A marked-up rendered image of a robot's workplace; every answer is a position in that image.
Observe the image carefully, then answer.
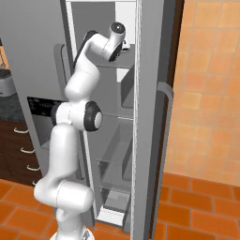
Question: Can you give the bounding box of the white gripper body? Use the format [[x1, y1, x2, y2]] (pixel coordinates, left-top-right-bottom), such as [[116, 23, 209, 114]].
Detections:
[[121, 39, 131, 52]]

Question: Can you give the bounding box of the grey fridge shelf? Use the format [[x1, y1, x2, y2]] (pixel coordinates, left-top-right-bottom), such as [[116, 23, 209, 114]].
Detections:
[[89, 43, 136, 70]]

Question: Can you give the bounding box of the grey open fridge door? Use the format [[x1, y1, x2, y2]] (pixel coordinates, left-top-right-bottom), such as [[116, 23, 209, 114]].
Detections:
[[129, 0, 178, 240]]

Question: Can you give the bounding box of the grey fridge interior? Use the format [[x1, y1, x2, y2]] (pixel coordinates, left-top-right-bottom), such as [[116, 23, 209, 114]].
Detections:
[[64, 0, 141, 234]]

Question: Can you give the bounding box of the glass fridge shelf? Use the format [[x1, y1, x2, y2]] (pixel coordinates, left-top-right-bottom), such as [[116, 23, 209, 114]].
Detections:
[[102, 112, 135, 122]]

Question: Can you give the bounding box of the grey fridge door with dispenser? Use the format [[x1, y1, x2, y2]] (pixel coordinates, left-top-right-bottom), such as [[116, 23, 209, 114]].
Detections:
[[0, 0, 96, 229]]

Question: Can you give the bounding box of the clear fridge drawer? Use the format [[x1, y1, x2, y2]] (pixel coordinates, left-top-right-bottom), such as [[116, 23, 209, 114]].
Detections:
[[96, 141, 133, 192], [98, 186, 131, 219]]

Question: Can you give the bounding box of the dark wood drawer cabinet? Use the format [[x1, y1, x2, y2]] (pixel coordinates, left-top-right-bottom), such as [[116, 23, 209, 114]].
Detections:
[[0, 119, 43, 188]]

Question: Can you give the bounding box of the grey fridge door handle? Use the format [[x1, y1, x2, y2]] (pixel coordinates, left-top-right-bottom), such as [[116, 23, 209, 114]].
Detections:
[[52, 42, 71, 105], [153, 82, 174, 240]]

